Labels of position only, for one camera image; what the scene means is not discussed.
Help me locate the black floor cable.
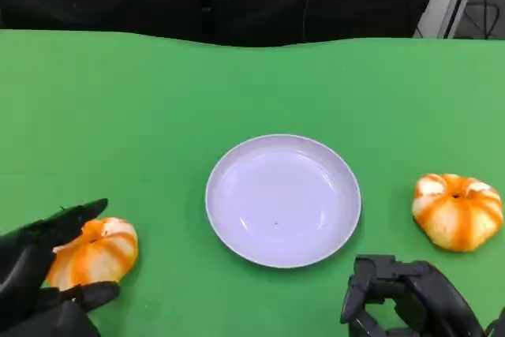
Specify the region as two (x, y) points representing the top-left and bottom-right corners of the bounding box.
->
(465, 0), (505, 39)

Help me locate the orange white toy bread roll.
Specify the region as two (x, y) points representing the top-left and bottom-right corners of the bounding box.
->
(46, 217), (140, 293)
(411, 173), (505, 253)

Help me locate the lilac plate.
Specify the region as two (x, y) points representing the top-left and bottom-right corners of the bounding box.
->
(204, 133), (362, 269)

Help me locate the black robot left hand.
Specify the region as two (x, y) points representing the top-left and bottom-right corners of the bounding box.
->
(0, 197), (122, 337)

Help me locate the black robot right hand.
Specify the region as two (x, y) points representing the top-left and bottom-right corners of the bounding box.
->
(339, 254), (487, 337)

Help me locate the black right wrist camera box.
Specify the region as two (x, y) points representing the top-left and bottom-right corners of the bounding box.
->
(485, 308), (505, 337)

